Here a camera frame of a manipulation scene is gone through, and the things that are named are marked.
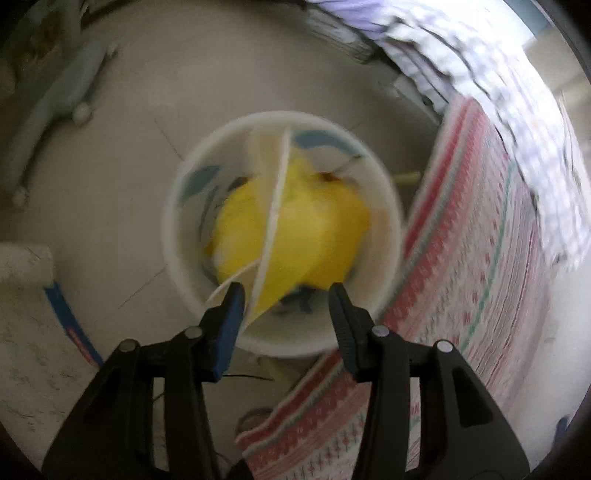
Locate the yellow stick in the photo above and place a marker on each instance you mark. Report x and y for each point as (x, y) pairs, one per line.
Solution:
(407, 179)

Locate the pastel plaid quilt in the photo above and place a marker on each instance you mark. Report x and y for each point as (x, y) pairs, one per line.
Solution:
(498, 92)

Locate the red and green patterned bedsheet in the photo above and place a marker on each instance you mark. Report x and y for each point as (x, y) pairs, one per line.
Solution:
(461, 258)

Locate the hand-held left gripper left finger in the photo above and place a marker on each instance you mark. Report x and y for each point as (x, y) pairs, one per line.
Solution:
(231, 323)

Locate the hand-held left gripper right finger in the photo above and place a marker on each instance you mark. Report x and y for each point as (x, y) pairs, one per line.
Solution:
(344, 323)

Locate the white bin with blue print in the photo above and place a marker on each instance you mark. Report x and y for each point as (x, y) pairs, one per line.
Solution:
(286, 339)

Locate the white box with blue stripe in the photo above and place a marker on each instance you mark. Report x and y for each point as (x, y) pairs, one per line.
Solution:
(32, 341)

